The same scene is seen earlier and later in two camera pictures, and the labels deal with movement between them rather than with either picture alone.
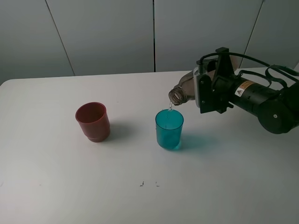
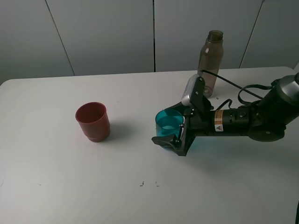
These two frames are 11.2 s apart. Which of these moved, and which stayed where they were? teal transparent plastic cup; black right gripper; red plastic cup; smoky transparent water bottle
Moved: black right gripper; smoky transparent water bottle
Stayed: teal transparent plastic cup; red plastic cup
